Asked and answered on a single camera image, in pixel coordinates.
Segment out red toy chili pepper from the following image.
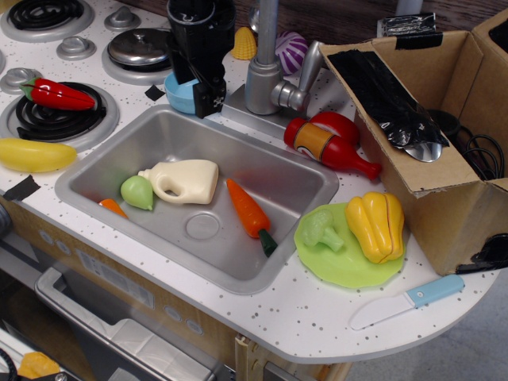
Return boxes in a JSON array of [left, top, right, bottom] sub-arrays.
[[19, 77, 96, 111]]

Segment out grey stove knob left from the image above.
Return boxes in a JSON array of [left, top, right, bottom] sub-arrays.
[[1, 67, 41, 94]]

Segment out light blue plastic bowl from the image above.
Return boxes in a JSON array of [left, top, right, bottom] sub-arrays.
[[164, 72, 198, 115]]

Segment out red toy ketchup bottle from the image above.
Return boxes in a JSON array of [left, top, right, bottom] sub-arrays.
[[283, 117, 382, 180]]

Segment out black tape piece counter edge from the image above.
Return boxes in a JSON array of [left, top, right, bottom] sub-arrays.
[[3, 175, 40, 201]]

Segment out silver toy faucet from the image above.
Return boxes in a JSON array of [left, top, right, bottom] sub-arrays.
[[221, 1, 323, 138]]

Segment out orange toy carrot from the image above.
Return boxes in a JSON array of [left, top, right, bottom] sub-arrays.
[[226, 179, 278, 258]]

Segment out silver pot lid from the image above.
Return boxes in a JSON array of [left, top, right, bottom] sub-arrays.
[[107, 28, 170, 67]]

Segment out stove burner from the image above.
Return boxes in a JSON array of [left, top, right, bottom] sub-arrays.
[[1, 0, 94, 43], [1, 83, 119, 152]]

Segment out yellow toy bell pepper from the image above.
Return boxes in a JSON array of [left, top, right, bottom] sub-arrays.
[[344, 192, 405, 264]]

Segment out cream toy detergent jug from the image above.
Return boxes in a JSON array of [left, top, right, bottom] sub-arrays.
[[137, 160, 219, 205]]

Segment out toy knife blue handle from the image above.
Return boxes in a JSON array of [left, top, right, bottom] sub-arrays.
[[349, 275, 465, 330]]

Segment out grey stove knob middle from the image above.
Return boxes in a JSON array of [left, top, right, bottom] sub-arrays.
[[56, 36, 96, 61]]

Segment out purple white striped ball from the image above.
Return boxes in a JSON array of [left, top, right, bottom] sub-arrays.
[[275, 31, 308, 76]]

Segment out grey stove knob top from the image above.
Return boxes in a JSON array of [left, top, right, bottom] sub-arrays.
[[104, 6, 141, 32]]

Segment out stainless steel sink basin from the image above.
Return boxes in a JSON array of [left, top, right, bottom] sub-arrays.
[[55, 105, 339, 294]]

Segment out light green toy pear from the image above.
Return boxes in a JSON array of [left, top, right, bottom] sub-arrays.
[[120, 175, 154, 211]]

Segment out grey oven door handle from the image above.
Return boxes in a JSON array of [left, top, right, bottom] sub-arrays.
[[35, 267, 235, 380]]

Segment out yellow object bottom left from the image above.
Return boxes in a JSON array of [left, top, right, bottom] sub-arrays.
[[17, 352, 60, 379]]

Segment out black tape piece by sink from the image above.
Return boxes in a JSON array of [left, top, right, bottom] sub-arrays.
[[144, 85, 165, 102]]

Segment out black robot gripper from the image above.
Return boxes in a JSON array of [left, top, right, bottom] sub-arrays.
[[167, 0, 237, 118]]

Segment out cardboard box with black tape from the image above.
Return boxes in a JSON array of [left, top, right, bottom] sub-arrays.
[[321, 31, 507, 275]]

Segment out small orange toy piece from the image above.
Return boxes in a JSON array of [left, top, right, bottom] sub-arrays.
[[98, 198, 129, 219]]

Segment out black cables in box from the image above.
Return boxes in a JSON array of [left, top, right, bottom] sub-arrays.
[[428, 109, 506, 180]]

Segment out metal spoon in box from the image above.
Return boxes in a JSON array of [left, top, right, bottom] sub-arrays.
[[404, 142, 443, 163]]

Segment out grey stove knob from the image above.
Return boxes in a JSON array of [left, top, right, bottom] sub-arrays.
[[56, 36, 96, 61], [1, 67, 41, 94], [104, 6, 141, 32]]

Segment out front left stove burner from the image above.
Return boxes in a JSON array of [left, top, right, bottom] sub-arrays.
[[1, 83, 119, 152]]

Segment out yellow toy banana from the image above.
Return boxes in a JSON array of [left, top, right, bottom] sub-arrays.
[[1, 138, 78, 173]]

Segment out yellow toy corn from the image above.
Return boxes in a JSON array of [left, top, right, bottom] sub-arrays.
[[231, 27, 257, 60]]

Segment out light green plastic plate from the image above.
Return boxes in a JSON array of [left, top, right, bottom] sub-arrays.
[[294, 202, 404, 289]]

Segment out back left stove burner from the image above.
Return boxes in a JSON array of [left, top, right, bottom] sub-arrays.
[[1, 0, 94, 43]]

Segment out green toy broccoli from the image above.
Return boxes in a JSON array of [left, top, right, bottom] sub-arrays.
[[300, 209, 344, 252]]

